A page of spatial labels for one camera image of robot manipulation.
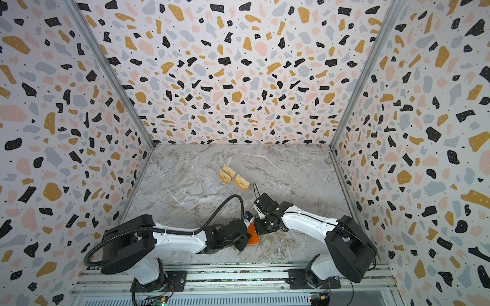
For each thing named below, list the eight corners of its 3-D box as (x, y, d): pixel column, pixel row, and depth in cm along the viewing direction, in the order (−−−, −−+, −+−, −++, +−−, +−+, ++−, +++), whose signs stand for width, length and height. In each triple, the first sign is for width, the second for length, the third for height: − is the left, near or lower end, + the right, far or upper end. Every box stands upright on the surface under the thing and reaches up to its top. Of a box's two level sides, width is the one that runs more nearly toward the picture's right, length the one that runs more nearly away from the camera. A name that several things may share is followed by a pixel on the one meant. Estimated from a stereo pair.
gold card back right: (234, 189, 103) (233, 178, 95) (238, 185, 105) (237, 173, 97) (245, 197, 100) (245, 186, 92) (250, 192, 101) (249, 181, 94)
